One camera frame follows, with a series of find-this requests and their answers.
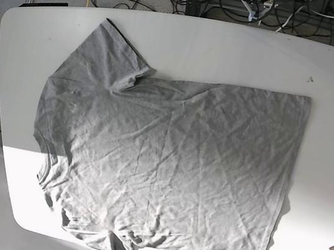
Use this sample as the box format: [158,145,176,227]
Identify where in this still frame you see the grey T-shirt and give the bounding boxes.
[34,19,311,250]

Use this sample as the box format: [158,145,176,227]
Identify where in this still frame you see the black cable bundle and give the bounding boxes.
[213,0,334,44]

